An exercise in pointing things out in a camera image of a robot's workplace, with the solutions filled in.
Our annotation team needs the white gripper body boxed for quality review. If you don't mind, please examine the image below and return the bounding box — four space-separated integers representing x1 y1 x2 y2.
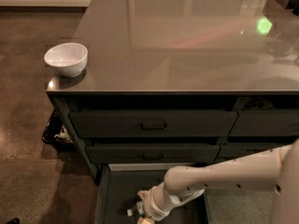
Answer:
142 184 175 221

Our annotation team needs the clear plastic water bottle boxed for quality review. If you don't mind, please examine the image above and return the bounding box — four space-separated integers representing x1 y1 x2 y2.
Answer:
127 201 145 217

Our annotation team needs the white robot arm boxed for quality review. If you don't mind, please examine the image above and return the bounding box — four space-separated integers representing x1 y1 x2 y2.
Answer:
137 141 299 224

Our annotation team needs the open bottom left drawer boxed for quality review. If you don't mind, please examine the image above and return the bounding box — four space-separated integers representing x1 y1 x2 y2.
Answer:
94 165 210 224

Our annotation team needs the middle left dark drawer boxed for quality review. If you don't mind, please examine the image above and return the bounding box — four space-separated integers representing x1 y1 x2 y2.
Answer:
86 143 220 164

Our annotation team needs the dark drawer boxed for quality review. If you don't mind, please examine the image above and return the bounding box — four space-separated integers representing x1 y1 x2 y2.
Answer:
230 110 299 137
86 143 220 164
214 143 287 163
70 110 237 138

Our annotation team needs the top left dark drawer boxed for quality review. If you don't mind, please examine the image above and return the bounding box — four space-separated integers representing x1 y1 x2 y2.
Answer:
70 110 237 138

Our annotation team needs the middle right dark drawer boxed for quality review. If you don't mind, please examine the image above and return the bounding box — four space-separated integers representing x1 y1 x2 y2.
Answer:
214 143 287 163

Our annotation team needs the top right dark drawer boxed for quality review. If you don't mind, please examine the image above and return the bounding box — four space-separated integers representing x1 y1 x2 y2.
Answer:
230 110 299 137

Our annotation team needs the black bin beside cabinet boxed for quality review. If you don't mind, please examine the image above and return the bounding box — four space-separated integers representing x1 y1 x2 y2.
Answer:
42 111 76 152

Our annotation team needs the white ceramic bowl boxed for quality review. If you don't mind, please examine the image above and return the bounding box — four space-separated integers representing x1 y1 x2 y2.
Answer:
44 43 88 77

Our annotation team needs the dark cabinet frame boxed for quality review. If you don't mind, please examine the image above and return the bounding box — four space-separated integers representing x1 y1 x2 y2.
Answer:
48 89 299 176

